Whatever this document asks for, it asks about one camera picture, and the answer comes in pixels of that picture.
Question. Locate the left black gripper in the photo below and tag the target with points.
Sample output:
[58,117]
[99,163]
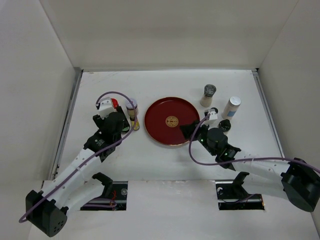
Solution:
[100,121]

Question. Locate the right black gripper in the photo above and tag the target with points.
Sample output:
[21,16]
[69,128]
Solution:
[187,129]

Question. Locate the small yellow label bottle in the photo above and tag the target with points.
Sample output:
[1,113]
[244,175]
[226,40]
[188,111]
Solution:
[135,123]

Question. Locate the silver lid spice jar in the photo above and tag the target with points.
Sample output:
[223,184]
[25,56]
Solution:
[132,108]

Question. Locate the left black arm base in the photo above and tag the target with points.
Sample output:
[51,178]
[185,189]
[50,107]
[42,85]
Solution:
[113,198]

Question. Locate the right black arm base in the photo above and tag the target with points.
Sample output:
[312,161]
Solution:
[231,195]

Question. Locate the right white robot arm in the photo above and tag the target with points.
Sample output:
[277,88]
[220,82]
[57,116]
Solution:
[291,179]

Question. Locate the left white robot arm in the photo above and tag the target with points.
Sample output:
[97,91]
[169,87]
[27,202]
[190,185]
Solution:
[81,182]

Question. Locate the red lid sauce jar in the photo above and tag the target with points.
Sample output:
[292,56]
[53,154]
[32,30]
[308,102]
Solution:
[114,103]

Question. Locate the red round tray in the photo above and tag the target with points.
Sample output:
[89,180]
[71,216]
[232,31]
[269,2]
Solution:
[163,118]

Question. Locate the black cap pepper bottle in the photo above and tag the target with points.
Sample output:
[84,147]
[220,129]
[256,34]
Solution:
[225,126]

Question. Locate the grey cap salt grinder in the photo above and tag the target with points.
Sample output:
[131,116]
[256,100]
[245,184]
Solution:
[207,98]

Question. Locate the white blue cylinder shaker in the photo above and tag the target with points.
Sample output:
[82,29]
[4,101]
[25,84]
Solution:
[231,107]

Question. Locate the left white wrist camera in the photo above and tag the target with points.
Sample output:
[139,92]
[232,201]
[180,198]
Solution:
[105,107]

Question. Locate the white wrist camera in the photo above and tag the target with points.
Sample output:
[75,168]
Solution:
[105,107]
[210,118]

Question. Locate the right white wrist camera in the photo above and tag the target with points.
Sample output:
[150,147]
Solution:
[210,118]

